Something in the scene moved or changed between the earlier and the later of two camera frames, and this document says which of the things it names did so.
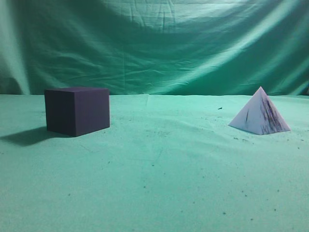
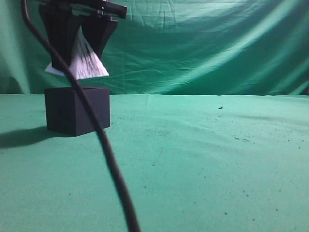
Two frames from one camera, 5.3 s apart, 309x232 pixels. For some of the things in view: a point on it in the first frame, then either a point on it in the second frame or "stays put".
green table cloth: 166,163 stays put
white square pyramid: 259,116 → 84,62
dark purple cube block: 76,111 stays put
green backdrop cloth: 155,47 stays put
